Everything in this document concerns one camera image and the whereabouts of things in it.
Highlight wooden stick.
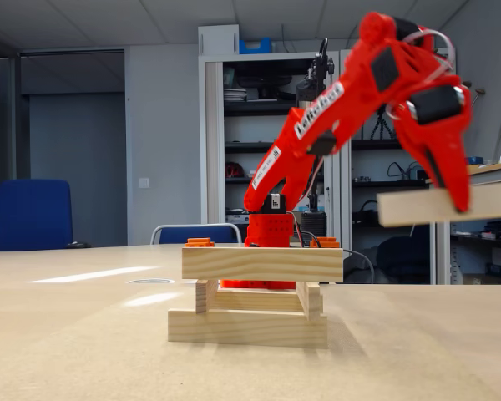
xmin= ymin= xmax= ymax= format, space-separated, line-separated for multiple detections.
xmin=377 ymin=180 xmax=501 ymax=229
xmin=210 ymin=287 xmax=306 ymax=313
xmin=195 ymin=278 xmax=220 ymax=315
xmin=167 ymin=307 xmax=329 ymax=350
xmin=296 ymin=280 xmax=321 ymax=322
xmin=181 ymin=246 xmax=344 ymax=283

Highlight metal coat stand wooden knobs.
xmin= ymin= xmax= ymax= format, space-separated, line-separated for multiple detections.
xmin=461 ymin=80 xmax=488 ymax=110

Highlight black mini tripod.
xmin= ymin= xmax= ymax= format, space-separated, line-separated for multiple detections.
xmin=368 ymin=112 xmax=396 ymax=141

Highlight grey metal cabinet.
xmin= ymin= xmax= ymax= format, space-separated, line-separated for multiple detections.
xmin=340 ymin=47 xmax=458 ymax=286
xmin=197 ymin=50 xmax=342 ymax=251

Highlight grey desk wooden top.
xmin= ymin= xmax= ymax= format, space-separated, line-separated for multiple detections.
xmin=424 ymin=160 xmax=501 ymax=285

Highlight black jacket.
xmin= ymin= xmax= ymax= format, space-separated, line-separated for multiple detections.
xmin=375 ymin=235 xmax=432 ymax=285

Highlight black stand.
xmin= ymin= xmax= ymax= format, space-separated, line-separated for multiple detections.
xmin=295 ymin=37 xmax=336 ymax=246

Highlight black backpack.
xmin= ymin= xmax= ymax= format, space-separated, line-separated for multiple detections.
xmin=342 ymin=251 xmax=375 ymax=285

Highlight black lamp head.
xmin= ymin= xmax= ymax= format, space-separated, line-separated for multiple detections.
xmin=295 ymin=77 xmax=326 ymax=109

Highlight blue plastic box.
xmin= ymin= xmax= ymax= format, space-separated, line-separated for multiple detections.
xmin=238 ymin=37 xmax=273 ymax=55

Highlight white cardboard box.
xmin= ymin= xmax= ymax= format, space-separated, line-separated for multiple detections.
xmin=197 ymin=23 xmax=240 ymax=57

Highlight grey door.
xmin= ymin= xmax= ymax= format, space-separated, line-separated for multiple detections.
xmin=19 ymin=49 xmax=129 ymax=248

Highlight brown fibreboard panel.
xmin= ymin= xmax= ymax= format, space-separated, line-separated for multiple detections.
xmin=0 ymin=283 xmax=501 ymax=401

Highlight blue office chair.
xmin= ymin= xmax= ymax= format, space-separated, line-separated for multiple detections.
xmin=0 ymin=178 xmax=74 ymax=252

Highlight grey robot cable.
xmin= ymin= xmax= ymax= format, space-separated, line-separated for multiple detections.
xmin=342 ymin=248 xmax=376 ymax=285

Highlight black power cable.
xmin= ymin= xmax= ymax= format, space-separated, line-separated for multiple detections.
xmin=296 ymin=231 xmax=323 ymax=248

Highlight blue chair grey frame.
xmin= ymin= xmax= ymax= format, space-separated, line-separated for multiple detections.
xmin=149 ymin=223 xmax=244 ymax=246

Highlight white cable grommet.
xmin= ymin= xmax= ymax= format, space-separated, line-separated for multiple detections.
xmin=126 ymin=277 xmax=176 ymax=286

